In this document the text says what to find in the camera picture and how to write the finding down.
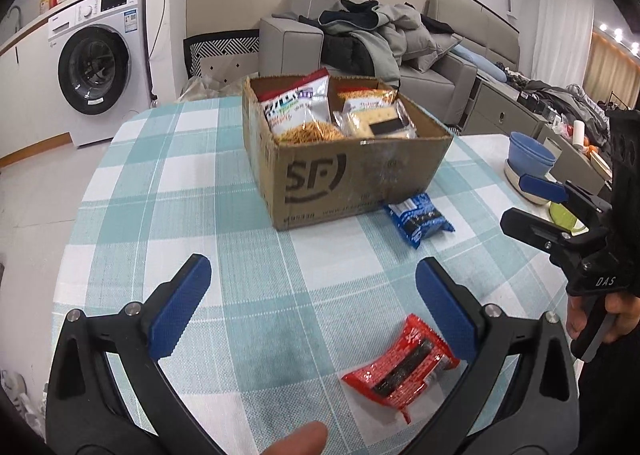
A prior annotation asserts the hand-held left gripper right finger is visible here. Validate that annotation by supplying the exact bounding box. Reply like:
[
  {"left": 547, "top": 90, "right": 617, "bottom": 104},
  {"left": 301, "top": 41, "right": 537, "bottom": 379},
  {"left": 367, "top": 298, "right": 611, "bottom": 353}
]
[{"left": 405, "top": 257, "right": 581, "bottom": 455}]

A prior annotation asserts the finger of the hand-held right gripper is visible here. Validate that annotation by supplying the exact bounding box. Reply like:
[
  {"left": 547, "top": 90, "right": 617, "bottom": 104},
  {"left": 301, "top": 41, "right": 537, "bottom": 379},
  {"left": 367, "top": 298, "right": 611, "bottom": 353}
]
[
  {"left": 500, "top": 207, "right": 608, "bottom": 256},
  {"left": 519, "top": 174, "right": 613, "bottom": 218}
]

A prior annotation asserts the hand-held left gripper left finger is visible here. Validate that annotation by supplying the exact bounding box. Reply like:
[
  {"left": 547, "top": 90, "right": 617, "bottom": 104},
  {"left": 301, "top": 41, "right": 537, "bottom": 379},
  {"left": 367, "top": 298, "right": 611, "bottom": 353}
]
[{"left": 46, "top": 254, "right": 226, "bottom": 455}]

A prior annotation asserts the red cookie packet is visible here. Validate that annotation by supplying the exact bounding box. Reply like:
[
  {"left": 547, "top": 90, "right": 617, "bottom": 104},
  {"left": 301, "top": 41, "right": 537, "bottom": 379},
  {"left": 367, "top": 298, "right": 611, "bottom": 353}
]
[{"left": 341, "top": 313, "right": 461, "bottom": 425}]

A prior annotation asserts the blue cookie packet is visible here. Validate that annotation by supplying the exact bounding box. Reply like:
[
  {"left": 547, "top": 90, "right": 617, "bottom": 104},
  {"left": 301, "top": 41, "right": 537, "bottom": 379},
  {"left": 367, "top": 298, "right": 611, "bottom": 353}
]
[{"left": 384, "top": 193, "right": 456, "bottom": 251}]

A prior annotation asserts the clear cracker packet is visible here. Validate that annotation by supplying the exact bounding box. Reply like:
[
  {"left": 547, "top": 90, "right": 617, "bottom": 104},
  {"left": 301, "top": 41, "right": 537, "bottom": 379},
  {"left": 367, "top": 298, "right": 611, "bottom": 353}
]
[{"left": 332, "top": 100, "right": 418, "bottom": 140}]

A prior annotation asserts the brown cardboard box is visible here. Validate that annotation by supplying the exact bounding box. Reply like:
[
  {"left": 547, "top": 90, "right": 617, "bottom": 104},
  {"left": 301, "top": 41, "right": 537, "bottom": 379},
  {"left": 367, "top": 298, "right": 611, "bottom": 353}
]
[{"left": 241, "top": 69, "right": 455, "bottom": 232}]

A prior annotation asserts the yellow noodle snack packet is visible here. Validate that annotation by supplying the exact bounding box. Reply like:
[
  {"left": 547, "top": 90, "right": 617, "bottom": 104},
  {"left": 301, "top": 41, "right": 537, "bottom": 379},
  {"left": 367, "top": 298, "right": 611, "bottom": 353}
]
[{"left": 336, "top": 87, "right": 401, "bottom": 113}]

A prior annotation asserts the white red snack bag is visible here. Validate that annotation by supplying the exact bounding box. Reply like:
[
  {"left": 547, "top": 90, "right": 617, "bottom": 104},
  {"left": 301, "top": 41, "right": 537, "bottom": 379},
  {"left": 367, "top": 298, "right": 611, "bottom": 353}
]
[{"left": 257, "top": 69, "right": 346, "bottom": 143}]

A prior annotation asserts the person's right forearm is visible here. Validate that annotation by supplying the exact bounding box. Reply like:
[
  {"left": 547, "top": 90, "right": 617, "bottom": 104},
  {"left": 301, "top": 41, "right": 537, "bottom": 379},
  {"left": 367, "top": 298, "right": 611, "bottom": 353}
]
[{"left": 575, "top": 332, "right": 640, "bottom": 455}]

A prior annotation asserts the person's right hand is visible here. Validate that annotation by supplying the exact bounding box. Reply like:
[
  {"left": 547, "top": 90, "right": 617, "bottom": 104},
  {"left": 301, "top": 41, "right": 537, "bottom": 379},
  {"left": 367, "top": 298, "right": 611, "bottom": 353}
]
[{"left": 566, "top": 292, "right": 640, "bottom": 346}]

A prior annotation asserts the person's left hand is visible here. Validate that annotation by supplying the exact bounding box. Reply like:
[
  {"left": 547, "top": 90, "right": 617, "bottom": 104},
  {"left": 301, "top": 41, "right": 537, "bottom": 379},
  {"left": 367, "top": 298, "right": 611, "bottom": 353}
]
[{"left": 260, "top": 421, "right": 330, "bottom": 455}]

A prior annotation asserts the blue bowl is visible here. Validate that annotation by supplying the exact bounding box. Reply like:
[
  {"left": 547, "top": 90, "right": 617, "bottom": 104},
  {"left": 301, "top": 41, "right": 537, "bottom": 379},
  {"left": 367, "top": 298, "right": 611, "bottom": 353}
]
[
  {"left": 507, "top": 155, "right": 553, "bottom": 179},
  {"left": 509, "top": 131, "right": 557, "bottom": 166}
]

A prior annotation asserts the white bowl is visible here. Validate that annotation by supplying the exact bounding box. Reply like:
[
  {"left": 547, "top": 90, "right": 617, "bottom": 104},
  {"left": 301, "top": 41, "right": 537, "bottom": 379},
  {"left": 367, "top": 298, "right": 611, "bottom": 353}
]
[{"left": 504, "top": 160, "right": 566, "bottom": 206}]

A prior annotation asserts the green plate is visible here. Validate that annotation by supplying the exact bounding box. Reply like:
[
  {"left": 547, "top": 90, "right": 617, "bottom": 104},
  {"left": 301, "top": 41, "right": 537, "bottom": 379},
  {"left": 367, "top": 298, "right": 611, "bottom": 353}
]
[{"left": 547, "top": 200, "right": 593, "bottom": 236}]

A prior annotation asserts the grey low table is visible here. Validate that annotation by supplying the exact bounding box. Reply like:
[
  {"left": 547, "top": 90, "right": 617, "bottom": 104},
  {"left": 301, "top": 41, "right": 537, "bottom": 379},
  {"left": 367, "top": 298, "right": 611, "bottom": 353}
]
[{"left": 537, "top": 122, "right": 613, "bottom": 193}]

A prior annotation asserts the grey side cabinet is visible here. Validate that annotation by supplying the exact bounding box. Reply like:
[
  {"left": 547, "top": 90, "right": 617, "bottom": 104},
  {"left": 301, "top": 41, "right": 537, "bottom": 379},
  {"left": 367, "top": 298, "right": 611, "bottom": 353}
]
[{"left": 460, "top": 76, "right": 551, "bottom": 138}]

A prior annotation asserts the pile of dark clothes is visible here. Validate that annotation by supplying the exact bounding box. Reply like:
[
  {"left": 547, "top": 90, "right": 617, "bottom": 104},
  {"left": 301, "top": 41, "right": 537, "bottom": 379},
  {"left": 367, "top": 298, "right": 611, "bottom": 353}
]
[{"left": 520, "top": 80, "right": 611, "bottom": 146}]

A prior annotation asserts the beige curtain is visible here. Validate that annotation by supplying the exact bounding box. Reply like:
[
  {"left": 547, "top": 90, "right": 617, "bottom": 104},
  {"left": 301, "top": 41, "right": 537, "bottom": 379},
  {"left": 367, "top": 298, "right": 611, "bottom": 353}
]
[{"left": 582, "top": 32, "right": 640, "bottom": 108}]

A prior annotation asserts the light blue pillow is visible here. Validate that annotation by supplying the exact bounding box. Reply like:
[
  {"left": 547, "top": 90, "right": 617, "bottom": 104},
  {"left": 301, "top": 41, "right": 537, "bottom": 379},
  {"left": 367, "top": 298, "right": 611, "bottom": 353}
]
[{"left": 452, "top": 44, "right": 506, "bottom": 78}]

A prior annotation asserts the white curtain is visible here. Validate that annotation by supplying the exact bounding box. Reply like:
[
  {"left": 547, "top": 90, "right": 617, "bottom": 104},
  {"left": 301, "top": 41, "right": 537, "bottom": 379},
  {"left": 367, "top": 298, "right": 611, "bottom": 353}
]
[{"left": 517, "top": 0, "right": 596, "bottom": 90}]

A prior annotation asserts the white shoe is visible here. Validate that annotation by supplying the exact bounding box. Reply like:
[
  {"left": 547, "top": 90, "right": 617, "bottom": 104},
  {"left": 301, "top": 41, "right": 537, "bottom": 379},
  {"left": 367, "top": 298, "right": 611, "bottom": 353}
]
[
  {"left": 0, "top": 370, "right": 28, "bottom": 401},
  {"left": 20, "top": 395, "right": 47, "bottom": 436}
]

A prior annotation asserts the pile of grey black jackets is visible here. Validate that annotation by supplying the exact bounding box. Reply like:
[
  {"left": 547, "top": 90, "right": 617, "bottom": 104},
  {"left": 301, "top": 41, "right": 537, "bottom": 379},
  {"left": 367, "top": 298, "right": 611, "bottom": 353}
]
[{"left": 300, "top": 0, "right": 463, "bottom": 88}]

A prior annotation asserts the clear plastic bag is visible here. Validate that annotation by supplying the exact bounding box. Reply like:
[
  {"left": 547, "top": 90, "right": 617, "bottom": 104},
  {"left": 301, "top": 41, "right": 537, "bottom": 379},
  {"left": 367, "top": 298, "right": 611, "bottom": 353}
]
[{"left": 177, "top": 75, "right": 248, "bottom": 103}]

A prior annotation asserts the white washing machine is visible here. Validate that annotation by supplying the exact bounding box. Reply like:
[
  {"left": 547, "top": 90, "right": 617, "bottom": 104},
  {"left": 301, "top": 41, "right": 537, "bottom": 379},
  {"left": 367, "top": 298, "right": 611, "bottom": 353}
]
[{"left": 47, "top": 0, "right": 153, "bottom": 148}]

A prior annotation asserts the white counter cabinet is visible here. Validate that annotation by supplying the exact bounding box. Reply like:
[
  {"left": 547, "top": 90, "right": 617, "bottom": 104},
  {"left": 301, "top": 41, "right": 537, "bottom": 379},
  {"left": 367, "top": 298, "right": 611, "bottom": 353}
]
[{"left": 0, "top": 10, "right": 76, "bottom": 160}]

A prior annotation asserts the black patterned chair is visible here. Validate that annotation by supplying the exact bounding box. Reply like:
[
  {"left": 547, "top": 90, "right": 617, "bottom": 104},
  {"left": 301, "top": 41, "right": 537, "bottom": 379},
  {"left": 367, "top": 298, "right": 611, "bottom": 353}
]
[{"left": 182, "top": 29, "right": 261, "bottom": 80}]

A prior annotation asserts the grey sofa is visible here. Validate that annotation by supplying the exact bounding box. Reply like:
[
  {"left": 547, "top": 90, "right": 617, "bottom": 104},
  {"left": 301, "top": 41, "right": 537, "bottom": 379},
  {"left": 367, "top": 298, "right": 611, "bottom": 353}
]
[{"left": 258, "top": 0, "right": 521, "bottom": 128}]

